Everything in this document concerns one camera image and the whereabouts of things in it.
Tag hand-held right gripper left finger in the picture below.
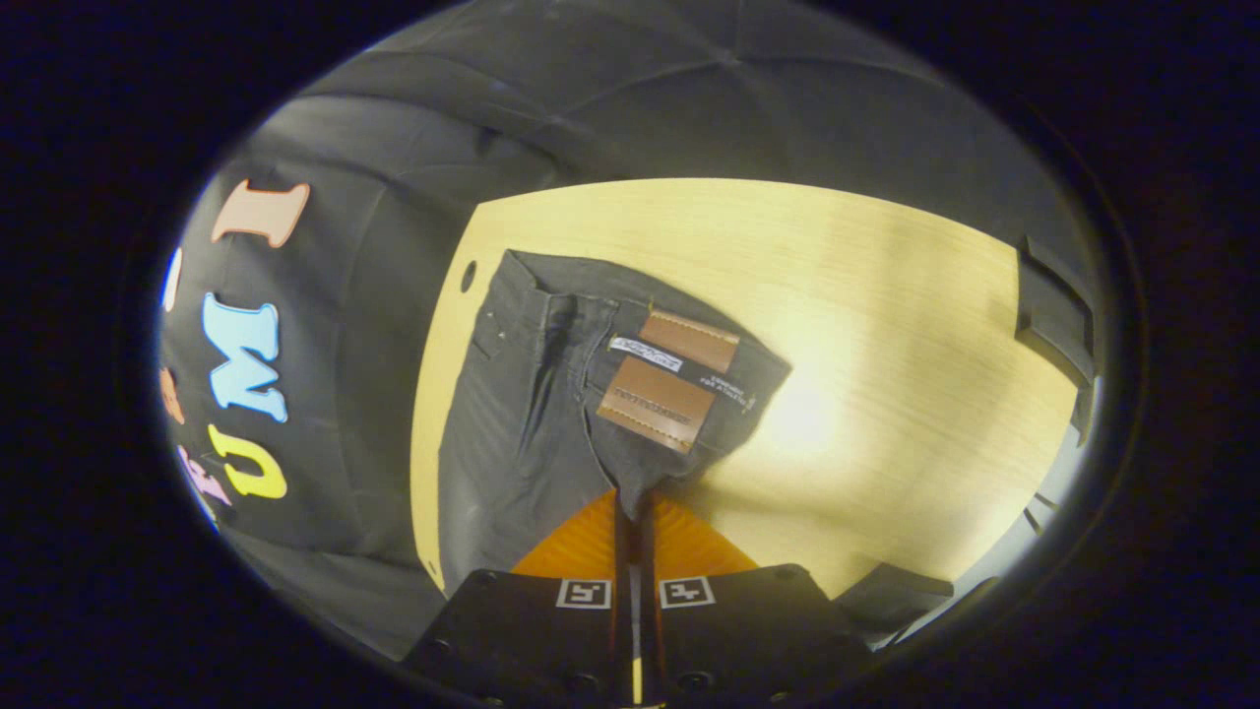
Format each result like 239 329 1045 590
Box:
406 489 631 708

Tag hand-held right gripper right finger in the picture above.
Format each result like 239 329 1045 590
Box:
638 495 877 708

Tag black jeans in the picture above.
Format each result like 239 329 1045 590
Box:
438 249 793 597

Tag black backdrop cloth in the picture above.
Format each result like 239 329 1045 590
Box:
157 0 1099 661

